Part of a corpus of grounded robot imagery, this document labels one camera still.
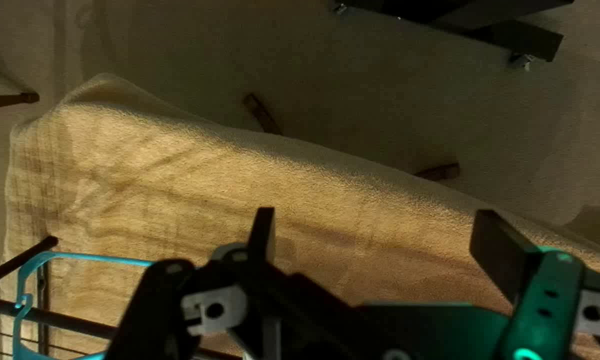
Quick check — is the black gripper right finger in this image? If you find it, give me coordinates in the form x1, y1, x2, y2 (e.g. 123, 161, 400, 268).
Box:
468, 208, 589, 360

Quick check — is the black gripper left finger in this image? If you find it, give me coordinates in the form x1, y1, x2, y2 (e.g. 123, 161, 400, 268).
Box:
213, 206, 297, 322

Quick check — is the tan towel table cover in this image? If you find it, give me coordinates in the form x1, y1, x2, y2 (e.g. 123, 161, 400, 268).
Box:
0, 72, 600, 360

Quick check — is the brown wooden furniture leg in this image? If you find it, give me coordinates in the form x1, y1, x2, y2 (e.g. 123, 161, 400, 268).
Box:
241, 92, 285, 136
0, 91, 43, 112

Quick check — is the teal plastic clothes hanger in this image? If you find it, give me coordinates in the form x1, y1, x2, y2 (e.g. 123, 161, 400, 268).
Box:
10, 251, 157, 360

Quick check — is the black metal frame foot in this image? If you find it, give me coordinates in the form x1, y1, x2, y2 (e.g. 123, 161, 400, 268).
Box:
330, 0, 577, 66

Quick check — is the black wire shelf rack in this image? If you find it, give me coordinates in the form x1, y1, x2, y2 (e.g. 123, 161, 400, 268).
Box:
0, 234, 119, 360

